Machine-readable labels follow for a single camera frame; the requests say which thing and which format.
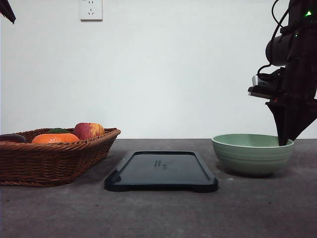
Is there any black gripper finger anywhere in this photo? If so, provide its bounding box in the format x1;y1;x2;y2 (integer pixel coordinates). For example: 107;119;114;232
0;0;16;24

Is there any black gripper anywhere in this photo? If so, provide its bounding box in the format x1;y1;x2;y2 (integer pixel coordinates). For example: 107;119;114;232
265;56;317;146

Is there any green ceramic bowl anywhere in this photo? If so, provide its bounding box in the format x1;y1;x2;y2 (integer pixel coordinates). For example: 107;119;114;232
211;133;294;175

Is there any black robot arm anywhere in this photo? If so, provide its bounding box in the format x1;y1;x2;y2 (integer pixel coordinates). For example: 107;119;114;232
265;0;317;146

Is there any brown wicker basket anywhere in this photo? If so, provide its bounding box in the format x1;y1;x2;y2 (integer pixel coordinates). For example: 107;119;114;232
0;127;121;187

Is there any green lime fruit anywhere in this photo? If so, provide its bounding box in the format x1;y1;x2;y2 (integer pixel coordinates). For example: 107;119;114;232
48;127;68;133

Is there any orange mandarin fruit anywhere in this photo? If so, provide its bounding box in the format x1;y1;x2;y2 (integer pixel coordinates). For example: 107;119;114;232
31;133;79;144

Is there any red yellow apple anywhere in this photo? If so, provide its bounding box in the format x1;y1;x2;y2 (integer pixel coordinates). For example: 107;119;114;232
74;122;105;140

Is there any dark rectangular tray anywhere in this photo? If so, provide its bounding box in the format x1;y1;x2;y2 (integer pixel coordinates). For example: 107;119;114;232
105;151;218;193

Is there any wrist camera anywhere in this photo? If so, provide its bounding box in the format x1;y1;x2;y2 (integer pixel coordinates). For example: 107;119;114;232
248;68;283;99

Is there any white wall socket left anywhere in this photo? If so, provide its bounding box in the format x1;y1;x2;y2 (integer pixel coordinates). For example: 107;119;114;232
79;0;103;22

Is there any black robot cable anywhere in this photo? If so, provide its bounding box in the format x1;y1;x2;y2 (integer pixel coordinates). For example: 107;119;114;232
258;0;289;75

